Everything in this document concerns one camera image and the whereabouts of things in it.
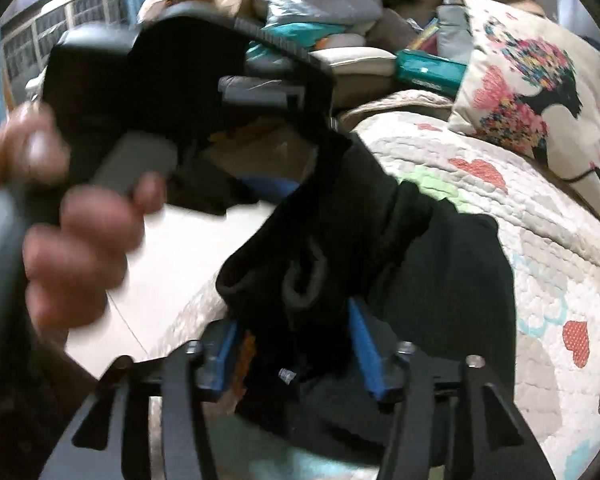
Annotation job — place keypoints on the grey fabric bag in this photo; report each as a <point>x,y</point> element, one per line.
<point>452,30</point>

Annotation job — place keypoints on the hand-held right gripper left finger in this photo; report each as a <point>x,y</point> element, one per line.
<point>225,357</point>

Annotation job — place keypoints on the person's left hand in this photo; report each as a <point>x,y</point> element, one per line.
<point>85,255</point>

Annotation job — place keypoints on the green tissue packet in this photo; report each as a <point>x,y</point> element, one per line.
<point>425,71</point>

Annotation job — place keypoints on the window with metal grille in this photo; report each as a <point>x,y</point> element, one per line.
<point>70,20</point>

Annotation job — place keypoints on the quilted heart print blanket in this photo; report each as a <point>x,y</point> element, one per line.
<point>505,210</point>

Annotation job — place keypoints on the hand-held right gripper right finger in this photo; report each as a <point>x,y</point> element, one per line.
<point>369,357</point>

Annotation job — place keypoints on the black pants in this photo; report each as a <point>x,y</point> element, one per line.
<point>430,270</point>

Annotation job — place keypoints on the beige padded cushion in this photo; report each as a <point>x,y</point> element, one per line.
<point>360,60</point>

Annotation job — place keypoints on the brown cushion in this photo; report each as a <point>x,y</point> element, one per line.
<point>390,30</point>

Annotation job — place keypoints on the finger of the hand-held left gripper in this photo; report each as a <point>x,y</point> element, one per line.
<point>270,186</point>

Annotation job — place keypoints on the floral silhouette print pillow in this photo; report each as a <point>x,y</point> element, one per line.
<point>530,125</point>

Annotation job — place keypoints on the teal cloth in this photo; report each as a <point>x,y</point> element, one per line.
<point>305,32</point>

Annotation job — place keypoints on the colourful striped packet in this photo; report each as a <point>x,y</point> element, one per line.
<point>425,35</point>

